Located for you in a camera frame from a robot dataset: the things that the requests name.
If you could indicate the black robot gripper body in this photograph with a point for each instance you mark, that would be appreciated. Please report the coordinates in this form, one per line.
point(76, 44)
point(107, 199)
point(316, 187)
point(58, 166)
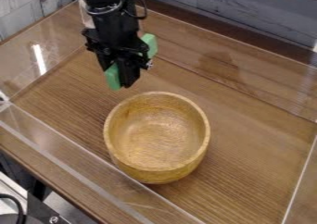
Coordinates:
point(111, 31)

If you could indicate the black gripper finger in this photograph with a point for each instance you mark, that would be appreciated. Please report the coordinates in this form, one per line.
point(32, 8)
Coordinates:
point(128, 65)
point(106, 60)

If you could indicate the green rectangular block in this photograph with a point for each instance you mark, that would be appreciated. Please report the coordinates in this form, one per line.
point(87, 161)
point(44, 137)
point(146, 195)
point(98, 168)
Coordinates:
point(150, 43)

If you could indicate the brown wooden bowl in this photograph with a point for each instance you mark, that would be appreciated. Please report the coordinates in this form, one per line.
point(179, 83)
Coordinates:
point(157, 135)

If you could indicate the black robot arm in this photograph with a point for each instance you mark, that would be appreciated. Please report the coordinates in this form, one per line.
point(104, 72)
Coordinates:
point(118, 4)

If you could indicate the black metal frame bracket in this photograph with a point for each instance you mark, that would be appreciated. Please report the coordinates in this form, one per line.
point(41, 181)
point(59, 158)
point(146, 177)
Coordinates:
point(40, 214)

